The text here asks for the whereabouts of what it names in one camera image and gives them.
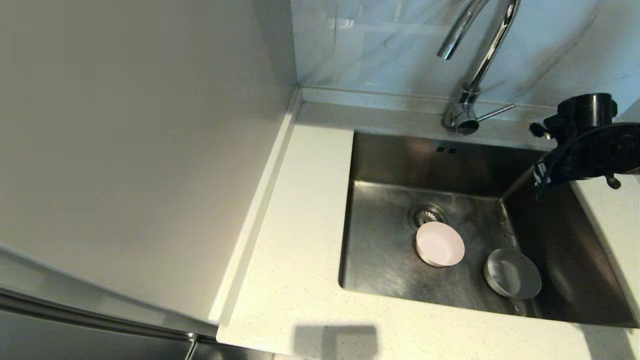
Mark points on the round metal drain strainer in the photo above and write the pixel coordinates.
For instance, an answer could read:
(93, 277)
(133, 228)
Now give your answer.
(425, 214)

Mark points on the grey appliance door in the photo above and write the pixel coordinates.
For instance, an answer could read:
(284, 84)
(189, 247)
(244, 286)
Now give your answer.
(75, 342)

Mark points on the grey ceramic bowl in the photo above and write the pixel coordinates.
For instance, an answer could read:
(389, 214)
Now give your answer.
(512, 275)

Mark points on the chrome door trim strip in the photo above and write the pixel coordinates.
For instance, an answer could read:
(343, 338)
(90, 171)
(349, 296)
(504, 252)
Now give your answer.
(100, 320)

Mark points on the stainless steel sink basin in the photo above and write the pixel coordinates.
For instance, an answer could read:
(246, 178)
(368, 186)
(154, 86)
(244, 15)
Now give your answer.
(390, 270)

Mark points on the pink ceramic bowl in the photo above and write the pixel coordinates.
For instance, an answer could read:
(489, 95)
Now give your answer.
(440, 245)

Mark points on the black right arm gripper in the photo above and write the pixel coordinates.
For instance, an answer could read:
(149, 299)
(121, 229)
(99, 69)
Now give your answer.
(595, 155)

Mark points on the grey tall cabinet side panel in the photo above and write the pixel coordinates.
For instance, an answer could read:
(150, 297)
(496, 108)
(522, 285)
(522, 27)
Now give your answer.
(125, 150)

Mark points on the chrome gooseneck faucet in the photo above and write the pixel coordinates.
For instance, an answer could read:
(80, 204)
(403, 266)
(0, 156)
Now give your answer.
(462, 118)

